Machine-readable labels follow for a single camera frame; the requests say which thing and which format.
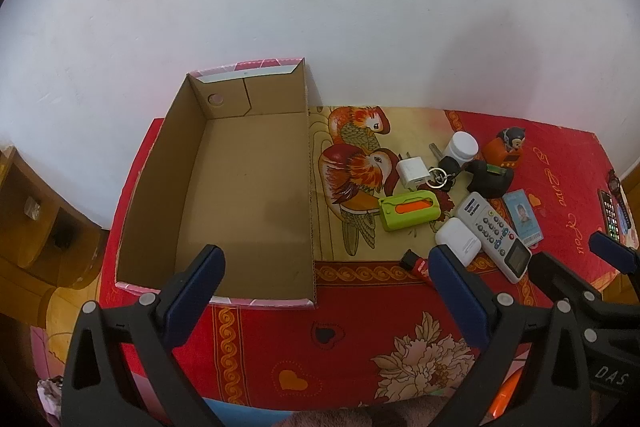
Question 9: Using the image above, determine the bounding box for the pink patterned cardboard box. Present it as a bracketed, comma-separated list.
[115, 56, 318, 310]

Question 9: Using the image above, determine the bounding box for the white charger plug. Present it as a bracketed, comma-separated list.
[396, 151, 432, 194]

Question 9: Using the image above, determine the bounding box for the pink crumpled cloth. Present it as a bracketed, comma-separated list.
[36, 377, 67, 417]

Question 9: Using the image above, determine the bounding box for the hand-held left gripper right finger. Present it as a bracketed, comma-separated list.
[428, 244, 551, 427]

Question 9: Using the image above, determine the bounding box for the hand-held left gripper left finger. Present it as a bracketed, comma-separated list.
[60, 244, 226, 427]

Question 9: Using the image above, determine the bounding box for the black tool with green vial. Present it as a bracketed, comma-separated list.
[467, 159, 515, 200]

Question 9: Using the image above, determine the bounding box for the green case with orange slot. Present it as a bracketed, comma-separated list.
[378, 190, 441, 233]

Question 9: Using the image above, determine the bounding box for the white plastic bottle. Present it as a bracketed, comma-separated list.
[446, 131, 480, 165]

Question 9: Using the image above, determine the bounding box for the red printed bird blanket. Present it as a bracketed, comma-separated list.
[97, 104, 631, 413]

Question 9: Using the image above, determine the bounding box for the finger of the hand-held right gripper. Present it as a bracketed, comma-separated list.
[520, 251, 608, 427]
[588, 231, 640, 303]

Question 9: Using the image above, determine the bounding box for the white earbuds case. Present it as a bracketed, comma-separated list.
[434, 218, 482, 268]

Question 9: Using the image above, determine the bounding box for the wooden cabinet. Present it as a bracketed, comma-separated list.
[0, 146, 111, 348]

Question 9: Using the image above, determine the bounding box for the light blue photo card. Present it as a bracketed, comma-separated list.
[502, 189, 544, 249]

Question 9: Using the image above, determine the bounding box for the white remote control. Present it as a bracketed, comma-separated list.
[454, 192, 532, 284]

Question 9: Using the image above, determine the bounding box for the orange cartoon figure toy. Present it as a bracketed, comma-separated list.
[481, 127, 527, 170]

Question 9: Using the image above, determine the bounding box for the dark wristwatch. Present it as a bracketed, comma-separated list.
[606, 169, 632, 228]

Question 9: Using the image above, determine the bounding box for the black key with rings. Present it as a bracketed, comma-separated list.
[427, 143, 463, 194]

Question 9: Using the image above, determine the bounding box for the red and black lighter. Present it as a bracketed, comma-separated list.
[400, 249, 433, 283]

